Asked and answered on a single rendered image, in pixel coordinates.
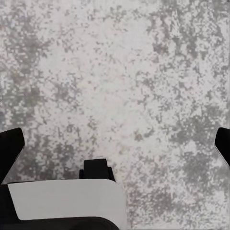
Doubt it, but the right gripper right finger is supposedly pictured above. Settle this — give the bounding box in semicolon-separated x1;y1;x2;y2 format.
215;127;230;166

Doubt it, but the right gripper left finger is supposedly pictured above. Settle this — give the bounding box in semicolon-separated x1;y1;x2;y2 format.
0;127;25;185

